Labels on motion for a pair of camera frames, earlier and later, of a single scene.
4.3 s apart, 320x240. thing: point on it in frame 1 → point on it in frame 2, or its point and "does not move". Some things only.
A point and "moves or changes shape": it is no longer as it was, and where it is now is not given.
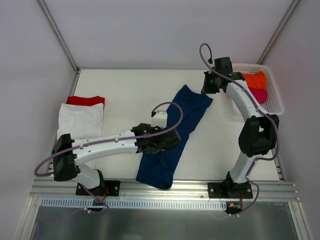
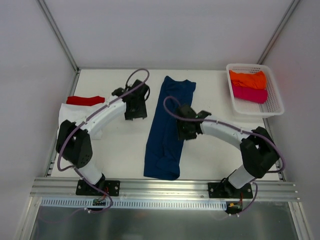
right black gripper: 207,83 → 186,131
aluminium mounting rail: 67,189 does not move
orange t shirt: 256,80 does not move
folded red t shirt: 90,101 does not move
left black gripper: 172,137 → 136,112
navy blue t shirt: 157,166 moves or changes shape
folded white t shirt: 80,121 does not move
